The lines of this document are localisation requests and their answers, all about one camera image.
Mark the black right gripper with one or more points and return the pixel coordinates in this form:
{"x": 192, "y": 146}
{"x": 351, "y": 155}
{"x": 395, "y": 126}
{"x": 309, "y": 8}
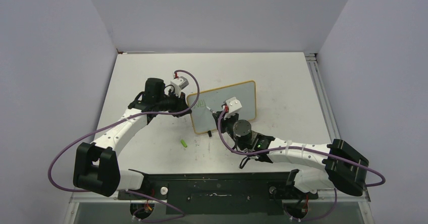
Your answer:
{"x": 223, "y": 121}

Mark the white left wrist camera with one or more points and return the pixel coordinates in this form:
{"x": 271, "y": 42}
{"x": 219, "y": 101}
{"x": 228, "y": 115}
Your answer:
{"x": 179, "y": 83}

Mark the green white marker pen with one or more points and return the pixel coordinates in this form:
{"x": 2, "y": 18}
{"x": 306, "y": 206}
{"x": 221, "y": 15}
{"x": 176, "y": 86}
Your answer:
{"x": 211, "y": 110}

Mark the green marker cap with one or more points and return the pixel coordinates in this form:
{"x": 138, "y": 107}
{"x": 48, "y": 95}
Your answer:
{"x": 184, "y": 144}

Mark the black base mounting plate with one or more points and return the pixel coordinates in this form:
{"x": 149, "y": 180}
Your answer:
{"x": 232, "y": 193}

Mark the yellow framed whiteboard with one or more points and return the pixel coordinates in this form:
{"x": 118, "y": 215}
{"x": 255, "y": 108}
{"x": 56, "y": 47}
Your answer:
{"x": 240, "y": 98}

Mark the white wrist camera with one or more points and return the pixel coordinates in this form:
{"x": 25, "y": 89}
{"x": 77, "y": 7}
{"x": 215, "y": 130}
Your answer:
{"x": 179, "y": 83}
{"x": 232, "y": 106}

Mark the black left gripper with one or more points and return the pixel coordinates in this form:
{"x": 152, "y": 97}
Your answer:
{"x": 180, "y": 104}

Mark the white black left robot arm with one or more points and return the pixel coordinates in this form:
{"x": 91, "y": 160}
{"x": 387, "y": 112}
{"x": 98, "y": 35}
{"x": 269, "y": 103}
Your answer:
{"x": 96, "y": 164}

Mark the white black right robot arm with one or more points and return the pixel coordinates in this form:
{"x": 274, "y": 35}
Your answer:
{"x": 325, "y": 166}

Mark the aluminium rail frame right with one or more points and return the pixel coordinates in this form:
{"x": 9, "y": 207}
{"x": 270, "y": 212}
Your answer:
{"x": 324, "y": 102}

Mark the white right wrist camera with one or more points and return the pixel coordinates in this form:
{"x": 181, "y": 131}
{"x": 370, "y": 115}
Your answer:
{"x": 232, "y": 106}

